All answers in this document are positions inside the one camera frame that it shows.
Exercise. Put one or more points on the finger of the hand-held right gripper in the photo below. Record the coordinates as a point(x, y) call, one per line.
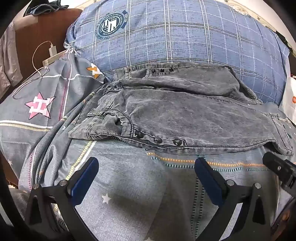
point(279, 168)

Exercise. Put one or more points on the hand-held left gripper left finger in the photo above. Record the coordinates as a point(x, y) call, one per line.
point(84, 180)

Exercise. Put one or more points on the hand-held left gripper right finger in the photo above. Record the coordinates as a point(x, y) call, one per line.
point(208, 183)

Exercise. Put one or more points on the grey denim pants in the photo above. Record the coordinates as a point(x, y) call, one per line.
point(185, 115)

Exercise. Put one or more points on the grey star-print bedsheet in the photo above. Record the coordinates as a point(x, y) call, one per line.
point(138, 185)

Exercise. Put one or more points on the white bag with orange logo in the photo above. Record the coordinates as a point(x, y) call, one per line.
point(289, 92)

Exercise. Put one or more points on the white charger plug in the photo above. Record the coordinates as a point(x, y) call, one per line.
point(52, 51)

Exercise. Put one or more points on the brown wooden headboard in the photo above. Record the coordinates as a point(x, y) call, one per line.
point(30, 41)

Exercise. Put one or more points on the blue plaid pillow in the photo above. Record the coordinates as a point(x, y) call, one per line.
point(173, 34)

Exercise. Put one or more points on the blue denim garment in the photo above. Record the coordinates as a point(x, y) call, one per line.
point(46, 9)

